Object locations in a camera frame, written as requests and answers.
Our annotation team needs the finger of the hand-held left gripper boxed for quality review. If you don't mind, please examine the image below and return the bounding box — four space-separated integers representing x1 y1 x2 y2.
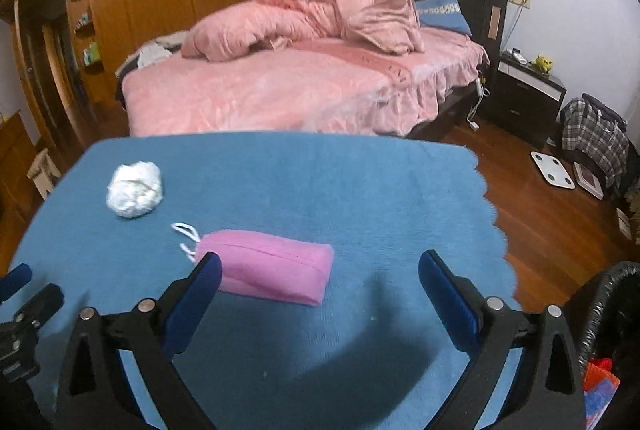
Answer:
0 263 33 307
12 284 65 336

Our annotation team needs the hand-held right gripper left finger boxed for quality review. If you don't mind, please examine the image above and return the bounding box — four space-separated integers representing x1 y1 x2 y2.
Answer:
55 252 224 430

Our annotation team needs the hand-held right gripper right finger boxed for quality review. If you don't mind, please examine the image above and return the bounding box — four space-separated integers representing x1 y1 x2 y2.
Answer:
419 250 587 430

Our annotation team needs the pink fabric pouch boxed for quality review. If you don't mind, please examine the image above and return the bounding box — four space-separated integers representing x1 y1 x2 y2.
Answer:
171 222 335 307

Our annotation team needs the white tissue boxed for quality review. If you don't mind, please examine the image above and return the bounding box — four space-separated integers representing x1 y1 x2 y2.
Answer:
106 161 164 219

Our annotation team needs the bin with black bag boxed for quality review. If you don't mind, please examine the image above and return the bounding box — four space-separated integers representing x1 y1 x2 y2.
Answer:
570 260 640 430

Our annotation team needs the orange knitted mesh cloth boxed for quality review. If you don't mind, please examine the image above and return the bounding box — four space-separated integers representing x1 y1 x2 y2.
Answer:
582 367 621 412

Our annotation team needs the blue table cloth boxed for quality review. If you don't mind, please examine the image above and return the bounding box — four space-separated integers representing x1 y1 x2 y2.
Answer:
0 132 523 430

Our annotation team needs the white bathroom scale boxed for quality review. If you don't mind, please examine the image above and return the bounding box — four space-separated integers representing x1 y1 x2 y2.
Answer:
531 151 579 190

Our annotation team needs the dark nightstand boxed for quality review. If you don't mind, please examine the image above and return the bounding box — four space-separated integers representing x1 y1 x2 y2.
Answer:
482 52 568 147

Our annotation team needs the plaid cloth on chair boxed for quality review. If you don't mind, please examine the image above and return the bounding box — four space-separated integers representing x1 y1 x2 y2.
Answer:
560 94 631 192

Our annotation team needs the bed with pink sheet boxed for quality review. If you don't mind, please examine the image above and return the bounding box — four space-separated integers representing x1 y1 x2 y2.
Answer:
120 0 510 142

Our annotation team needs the pile of clothes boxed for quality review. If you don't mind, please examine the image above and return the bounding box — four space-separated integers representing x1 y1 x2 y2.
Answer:
116 35 189 72

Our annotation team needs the pink duvet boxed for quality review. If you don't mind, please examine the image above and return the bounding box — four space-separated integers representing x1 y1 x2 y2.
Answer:
181 0 381 62

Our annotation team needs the blue pillow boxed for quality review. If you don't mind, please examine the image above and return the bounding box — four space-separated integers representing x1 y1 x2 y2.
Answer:
415 0 472 36

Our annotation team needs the pink pillow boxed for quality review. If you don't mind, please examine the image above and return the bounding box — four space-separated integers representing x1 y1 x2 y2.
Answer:
342 0 426 56

